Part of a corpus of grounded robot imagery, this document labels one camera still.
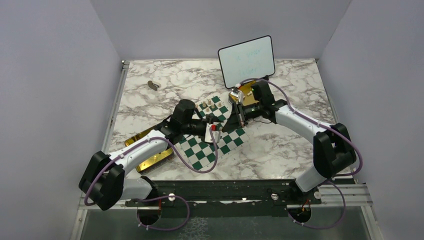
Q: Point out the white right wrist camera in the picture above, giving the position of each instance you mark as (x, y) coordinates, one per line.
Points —
(237, 95)

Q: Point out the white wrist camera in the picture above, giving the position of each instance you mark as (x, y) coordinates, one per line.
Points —
(212, 134)
(237, 95)

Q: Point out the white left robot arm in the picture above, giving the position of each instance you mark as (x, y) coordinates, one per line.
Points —
(103, 181)

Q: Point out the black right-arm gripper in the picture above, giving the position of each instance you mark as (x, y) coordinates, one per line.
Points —
(237, 119)

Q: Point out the small whiteboard with stand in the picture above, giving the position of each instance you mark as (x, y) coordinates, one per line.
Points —
(249, 59)

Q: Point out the gold tin with white pieces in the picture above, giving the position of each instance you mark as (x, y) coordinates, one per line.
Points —
(249, 98)

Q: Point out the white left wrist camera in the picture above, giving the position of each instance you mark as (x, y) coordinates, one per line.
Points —
(212, 134)

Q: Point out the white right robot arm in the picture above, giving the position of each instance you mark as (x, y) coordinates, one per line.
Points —
(332, 148)

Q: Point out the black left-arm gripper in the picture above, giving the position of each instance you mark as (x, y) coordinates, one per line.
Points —
(210, 120)

